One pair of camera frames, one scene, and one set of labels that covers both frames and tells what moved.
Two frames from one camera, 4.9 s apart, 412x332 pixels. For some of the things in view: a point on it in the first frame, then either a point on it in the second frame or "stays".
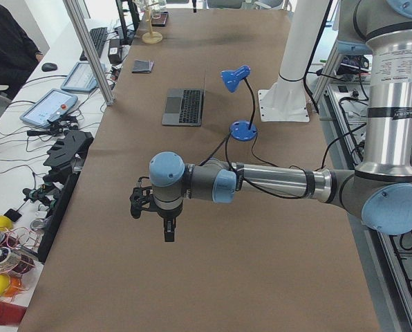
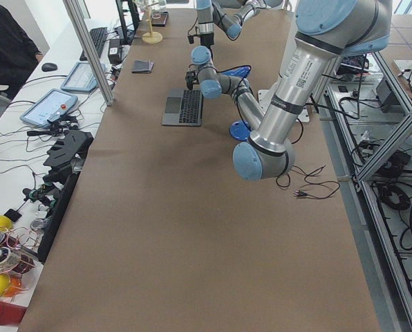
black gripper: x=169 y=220 to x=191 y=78
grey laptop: x=183 y=107 stays
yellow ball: x=1 y=222 stays
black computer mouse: x=49 y=66 stays
